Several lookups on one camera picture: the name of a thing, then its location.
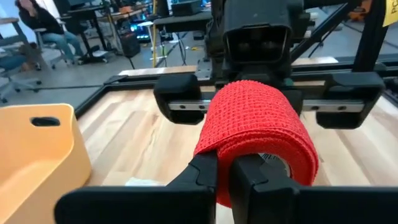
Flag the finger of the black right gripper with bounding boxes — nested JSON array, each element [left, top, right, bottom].
[[290, 90, 304, 114]]

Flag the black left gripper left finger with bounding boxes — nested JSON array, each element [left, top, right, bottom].
[[53, 151, 219, 224]]

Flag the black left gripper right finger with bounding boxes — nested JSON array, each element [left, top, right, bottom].
[[228, 154, 398, 224]]

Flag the clear plastic zip bag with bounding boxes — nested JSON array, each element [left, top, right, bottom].
[[125, 176, 167, 187]]

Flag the red elastic bandage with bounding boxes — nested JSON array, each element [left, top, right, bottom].
[[193, 79, 320, 208]]

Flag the yellow plastic bin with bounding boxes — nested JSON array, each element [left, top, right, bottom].
[[0, 103, 93, 224]]

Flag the black desk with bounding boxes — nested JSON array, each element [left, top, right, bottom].
[[67, 4, 109, 65]]

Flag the yellow paper tag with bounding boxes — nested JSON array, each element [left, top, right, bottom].
[[382, 0, 398, 28]]

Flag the grey office chair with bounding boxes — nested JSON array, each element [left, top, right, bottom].
[[32, 27, 75, 70], [0, 54, 43, 104]]

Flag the person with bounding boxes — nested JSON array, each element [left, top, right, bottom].
[[14, 0, 85, 65]]

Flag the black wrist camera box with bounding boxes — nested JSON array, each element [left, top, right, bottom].
[[223, 0, 293, 67]]

